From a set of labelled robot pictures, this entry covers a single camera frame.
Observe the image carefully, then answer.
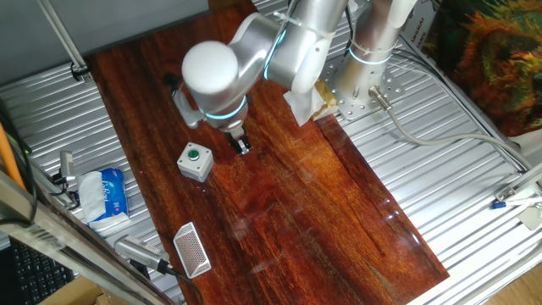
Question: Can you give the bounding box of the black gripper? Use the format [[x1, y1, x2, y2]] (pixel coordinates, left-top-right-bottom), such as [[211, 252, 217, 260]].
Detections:
[[223, 125, 254, 157]]

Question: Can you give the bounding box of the white mesh mini goal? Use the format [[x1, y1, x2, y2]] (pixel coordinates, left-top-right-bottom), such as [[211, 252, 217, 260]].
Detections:
[[172, 221, 213, 280]]

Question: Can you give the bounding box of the white box with green button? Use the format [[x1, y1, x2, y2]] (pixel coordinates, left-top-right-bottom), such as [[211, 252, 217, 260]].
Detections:
[[176, 141, 215, 183]]

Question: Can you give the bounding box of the red-brown wooden board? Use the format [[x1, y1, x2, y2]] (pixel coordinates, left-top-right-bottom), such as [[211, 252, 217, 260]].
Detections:
[[86, 3, 451, 305]]

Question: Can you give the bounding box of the gold tissue pack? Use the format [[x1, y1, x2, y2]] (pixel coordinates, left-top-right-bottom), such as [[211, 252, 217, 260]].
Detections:
[[282, 78, 340, 127]]

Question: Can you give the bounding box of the blue tissue pack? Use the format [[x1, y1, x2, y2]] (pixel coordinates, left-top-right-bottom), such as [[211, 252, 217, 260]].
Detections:
[[77, 167, 130, 225]]

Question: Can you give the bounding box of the thin aluminium rod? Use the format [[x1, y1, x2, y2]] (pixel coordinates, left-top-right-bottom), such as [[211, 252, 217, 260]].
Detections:
[[36, 0, 93, 82]]

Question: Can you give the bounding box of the white printed sign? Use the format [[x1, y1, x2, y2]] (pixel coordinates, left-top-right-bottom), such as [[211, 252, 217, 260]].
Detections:
[[400, 6, 440, 50]]

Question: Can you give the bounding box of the brown cardboard box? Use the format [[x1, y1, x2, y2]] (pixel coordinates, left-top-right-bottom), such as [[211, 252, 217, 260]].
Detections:
[[37, 274, 115, 305]]

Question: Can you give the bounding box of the orange tube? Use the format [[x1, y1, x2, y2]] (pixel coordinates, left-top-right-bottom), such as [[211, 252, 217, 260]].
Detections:
[[0, 122, 25, 190]]

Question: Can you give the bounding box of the black keyboard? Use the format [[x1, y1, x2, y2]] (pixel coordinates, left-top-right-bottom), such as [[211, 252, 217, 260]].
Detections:
[[8, 239, 77, 305]]

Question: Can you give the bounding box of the colourful painted poster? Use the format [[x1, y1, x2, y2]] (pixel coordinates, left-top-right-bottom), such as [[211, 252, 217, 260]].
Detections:
[[423, 0, 542, 137]]

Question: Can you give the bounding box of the blue tipped white pen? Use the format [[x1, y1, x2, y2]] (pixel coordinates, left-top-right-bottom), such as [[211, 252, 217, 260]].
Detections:
[[490, 197, 542, 211]]

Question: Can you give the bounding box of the white card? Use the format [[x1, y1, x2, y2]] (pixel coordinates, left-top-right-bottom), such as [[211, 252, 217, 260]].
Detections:
[[517, 205, 542, 232]]

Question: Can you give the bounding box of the black camera cable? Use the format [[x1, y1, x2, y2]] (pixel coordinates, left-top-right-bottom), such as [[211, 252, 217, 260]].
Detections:
[[163, 264, 205, 305]]

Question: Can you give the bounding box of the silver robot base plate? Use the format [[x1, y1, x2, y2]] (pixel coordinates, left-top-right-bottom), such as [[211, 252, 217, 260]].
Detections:
[[319, 54, 406, 122]]

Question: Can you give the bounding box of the grey camera with black cables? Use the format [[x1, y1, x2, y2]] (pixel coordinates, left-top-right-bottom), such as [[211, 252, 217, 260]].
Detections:
[[50, 149, 81, 208]]

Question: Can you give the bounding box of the aluminium frame bar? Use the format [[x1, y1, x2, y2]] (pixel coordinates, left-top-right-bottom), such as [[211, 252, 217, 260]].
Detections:
[[0, 169, 177, 305]]

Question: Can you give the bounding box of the thick grey base cable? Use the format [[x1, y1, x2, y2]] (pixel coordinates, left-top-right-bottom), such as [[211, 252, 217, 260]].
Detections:
[[368, 86, 542, 170]]

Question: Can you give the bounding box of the black hanging cable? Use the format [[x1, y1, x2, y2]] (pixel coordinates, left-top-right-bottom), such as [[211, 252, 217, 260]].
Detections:
[[0, 99, 40, 228]]

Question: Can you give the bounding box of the small metal angle bracket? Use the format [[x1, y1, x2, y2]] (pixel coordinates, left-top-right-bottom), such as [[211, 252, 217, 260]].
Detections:
[[493, 163, 542, 202]]

